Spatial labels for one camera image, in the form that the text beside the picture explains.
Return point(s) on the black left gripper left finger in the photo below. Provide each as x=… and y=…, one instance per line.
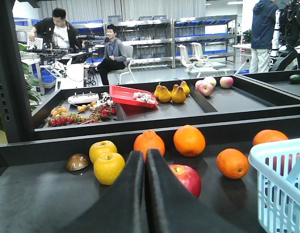
x=120, y=209

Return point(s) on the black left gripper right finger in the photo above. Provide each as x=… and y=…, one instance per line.
x=171, y=208

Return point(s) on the light blue plastic basket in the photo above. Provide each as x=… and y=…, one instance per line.
x=278, y=197

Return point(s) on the red apple back left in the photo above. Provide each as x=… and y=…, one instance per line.
x=189, y=178

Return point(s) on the red apple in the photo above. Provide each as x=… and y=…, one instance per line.
x=189, y=178
x=282, y=164

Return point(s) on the yellow apple front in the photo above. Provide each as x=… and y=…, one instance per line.
x=108, y=166

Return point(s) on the yellow apple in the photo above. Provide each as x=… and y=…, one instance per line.
x=108, y=166
x=100, y=148

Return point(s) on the yellow apple rear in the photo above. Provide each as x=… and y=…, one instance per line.
x=100, y=148

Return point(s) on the brown half fruit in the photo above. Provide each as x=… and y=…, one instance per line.
x=77, y=161

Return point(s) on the orange back middle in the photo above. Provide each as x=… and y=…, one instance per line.
x=189, y=141

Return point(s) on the orange back left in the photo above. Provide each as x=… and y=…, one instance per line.
x=149, y=140

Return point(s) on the small orange centre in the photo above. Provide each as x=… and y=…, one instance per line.
x=232, y=163

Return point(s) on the black wooden fruit display table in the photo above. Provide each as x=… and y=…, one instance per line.
x=39, y=195

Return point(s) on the red plastic tray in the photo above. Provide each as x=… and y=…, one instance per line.
x=131, y=96

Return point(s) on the white handheld device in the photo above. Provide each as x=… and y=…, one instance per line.
x=83, y=98

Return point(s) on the orange behind centre apple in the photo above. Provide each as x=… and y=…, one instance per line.
x=268, y=135

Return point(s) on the red apple centre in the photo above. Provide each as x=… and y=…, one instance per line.
x=282, y=164

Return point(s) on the black rear display table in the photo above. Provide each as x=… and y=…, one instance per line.
x=246, y=108

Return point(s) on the seated person grey jacket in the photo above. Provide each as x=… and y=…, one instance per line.
x=114, y=55

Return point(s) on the person in black shirt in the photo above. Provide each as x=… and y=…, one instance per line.
x=57, y=27

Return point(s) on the standing person blue jacket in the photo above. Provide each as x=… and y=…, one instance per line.
x=263, y=23

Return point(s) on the black upright rack post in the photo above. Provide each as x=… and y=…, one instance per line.
x=14, y=102

